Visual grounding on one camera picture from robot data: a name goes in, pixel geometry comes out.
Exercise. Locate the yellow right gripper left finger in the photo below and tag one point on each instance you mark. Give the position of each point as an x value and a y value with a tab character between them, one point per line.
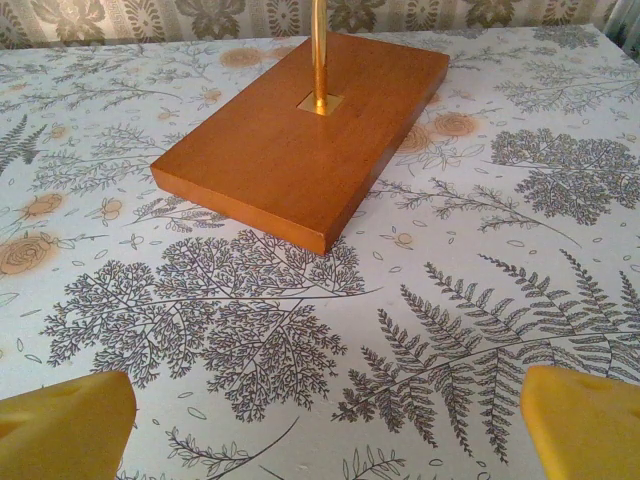
65	430

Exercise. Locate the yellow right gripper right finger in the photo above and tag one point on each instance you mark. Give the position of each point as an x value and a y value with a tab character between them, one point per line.
585	430

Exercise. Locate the floral tablecloth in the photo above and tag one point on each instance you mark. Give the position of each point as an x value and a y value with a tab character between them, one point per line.
450	310

